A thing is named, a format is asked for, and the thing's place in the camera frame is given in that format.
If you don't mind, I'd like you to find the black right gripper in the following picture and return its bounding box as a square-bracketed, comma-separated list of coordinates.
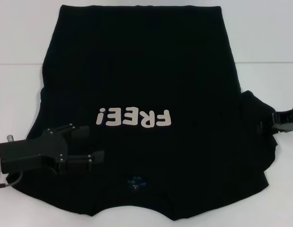
[258, 106, 293, 134]

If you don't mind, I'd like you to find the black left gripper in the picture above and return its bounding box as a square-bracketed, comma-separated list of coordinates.
[0, 122, 106, 175]

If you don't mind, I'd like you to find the black shirt with FREE print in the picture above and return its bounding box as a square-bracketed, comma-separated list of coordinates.
[11, 4, 283, 216]

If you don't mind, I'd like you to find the left arm cable with plug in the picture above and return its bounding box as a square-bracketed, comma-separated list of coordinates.
[0, 171, 24, 190]

